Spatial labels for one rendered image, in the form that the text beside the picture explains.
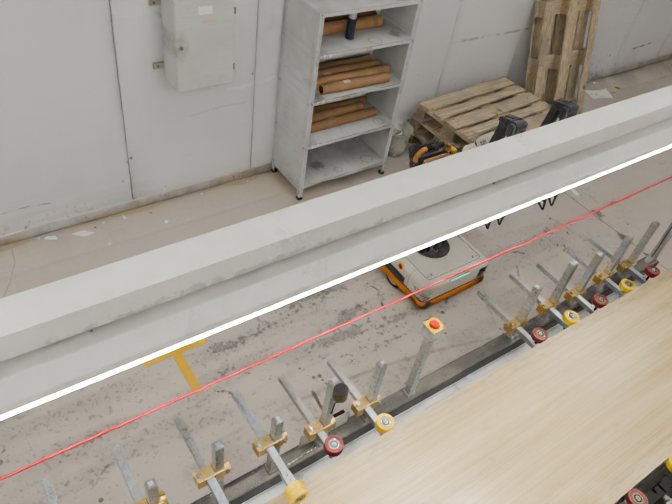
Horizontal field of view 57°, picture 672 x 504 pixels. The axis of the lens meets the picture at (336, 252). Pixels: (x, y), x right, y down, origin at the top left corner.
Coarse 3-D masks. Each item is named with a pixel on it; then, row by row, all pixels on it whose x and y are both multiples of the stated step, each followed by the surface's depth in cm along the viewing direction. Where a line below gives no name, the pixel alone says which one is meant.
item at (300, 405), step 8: (280, 376) 275; (288, 384) 272; (288, 392) 270; (296, 392) 270; (296, 400) 267; (304, 408) 264; (304, 416) 263; (312, 416) 262; (320, 432) 257; (320, 440) 256
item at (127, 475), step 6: (114, 450) 229; (120, 450) 230; (114, 456) 228; (120, 456) 228; (120, 462) 226; (126, 462) 226; (120, 468) 225; (126, 468) 225; (126, 474) 223; (126, 480) 222; (132, 480) 222; (132, 486) 220; (132, 492) 219; (138, 492) 219; (132, 498) 220; (138, 498) 218
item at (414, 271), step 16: (448, 240) 448; (464, 240) 451; (416, 256) 431; (432, 256) 435; (448, 256) 435; (464, 256) 438; (480, 256) 440; (400, 272) 430; (416, 272) 420; (432, 272) 421; (448, 272) 424; (464, 272) 429; (480, 272) 444; (400, 288) 436; (416, 288) 420; (432, 288) 414; (448, 288) 428; (464, 288) 442; (416, 304) 425; (432, 304) 429
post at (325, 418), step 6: (336, 378) 241; (330, 384) 240; (330, 390) 241; (330, 396) 243; (324, 402) 250; (330, 402) 246; (324, 408) 252; (330, 408) 250; (324, 414) 254; (330, 414) 254; (324, 420) 256; (330, 420) 258
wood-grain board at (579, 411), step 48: (576, 336) 311; (624, 336) 316; (480, 384) 281; (528, 384) 285; (576, 384) 289; (624, 384) 293; (432, 432) 260; (480, 432) 263; (528, 432) 266; (576, 432) 270; (624, 432) 273; (336, 480) 239; (384, 480) 241; (432, 480) 244; (480, 480) 247; (528, 480) 250; (576, 480) 253; (624, 480) 256
